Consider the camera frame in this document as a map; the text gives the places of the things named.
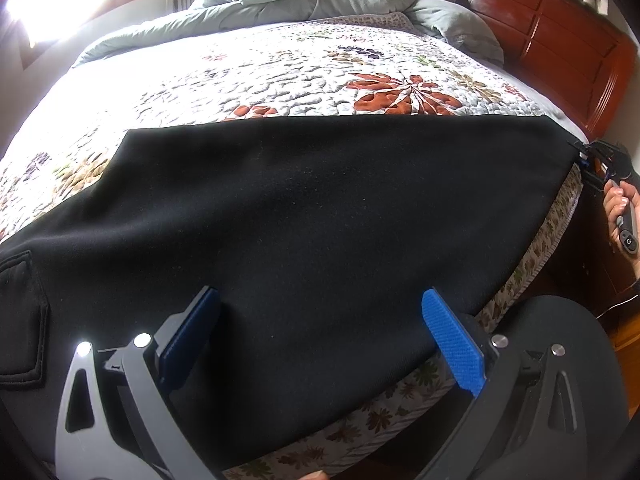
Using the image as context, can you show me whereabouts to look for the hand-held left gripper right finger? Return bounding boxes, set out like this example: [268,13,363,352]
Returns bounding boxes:
[421,287,587,480]

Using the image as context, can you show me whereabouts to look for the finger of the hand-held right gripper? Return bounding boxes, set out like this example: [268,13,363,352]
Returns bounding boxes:
[569,140,608,162]
[577,160,612,192]

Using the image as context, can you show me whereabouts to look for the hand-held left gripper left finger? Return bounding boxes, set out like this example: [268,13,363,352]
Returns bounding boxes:
[54,285,226,480]

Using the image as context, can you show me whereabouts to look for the black pants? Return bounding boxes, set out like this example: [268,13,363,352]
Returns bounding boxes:
[0,114,583,473]

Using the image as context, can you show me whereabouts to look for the person's right hand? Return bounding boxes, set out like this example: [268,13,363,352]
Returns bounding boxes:
[602,180,640,281]

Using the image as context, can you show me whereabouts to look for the grey bed sheet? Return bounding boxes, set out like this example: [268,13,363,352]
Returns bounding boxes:
[542,102,590,142]

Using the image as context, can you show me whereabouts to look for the dark wooden nightstand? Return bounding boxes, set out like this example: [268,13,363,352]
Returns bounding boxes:
[530,180,640,343]

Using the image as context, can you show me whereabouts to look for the red-brown wooden headboard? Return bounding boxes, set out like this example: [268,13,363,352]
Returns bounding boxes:
[350,0,640,142]

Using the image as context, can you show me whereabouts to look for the grey-green pillow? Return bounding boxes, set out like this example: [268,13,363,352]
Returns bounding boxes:
[412,0,506,67]

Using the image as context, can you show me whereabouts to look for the floral quilted bedspread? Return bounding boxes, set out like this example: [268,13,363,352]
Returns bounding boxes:
[0,12,587,480]

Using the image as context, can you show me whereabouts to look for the thin white cable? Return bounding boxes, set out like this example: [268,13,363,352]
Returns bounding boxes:
[594,297,640,320]

